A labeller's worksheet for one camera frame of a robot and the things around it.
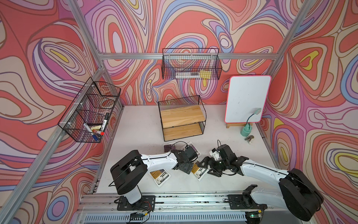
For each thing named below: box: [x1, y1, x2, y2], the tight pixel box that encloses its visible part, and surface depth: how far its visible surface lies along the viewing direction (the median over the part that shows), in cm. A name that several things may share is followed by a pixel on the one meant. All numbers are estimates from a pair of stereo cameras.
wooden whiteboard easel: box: [226, 123, 254, 129], surface depth 104 cm
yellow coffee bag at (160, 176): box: [148, 168, 172, 188], surface depth 83 cm
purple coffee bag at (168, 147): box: [163, 144, 176, 153], surface depth 95 cm
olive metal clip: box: [244, 135, 255, 145], surface depth 100 cm
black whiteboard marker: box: [100, 112, 110, 136], surface depth 70 cm
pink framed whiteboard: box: [224, 75, 272, 124], surface depth 96 cm
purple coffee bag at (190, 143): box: [187, 141, 201, 158], surface depth 95 cm
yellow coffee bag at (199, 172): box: [191, 158, 210, 182], surface depth 84 cm
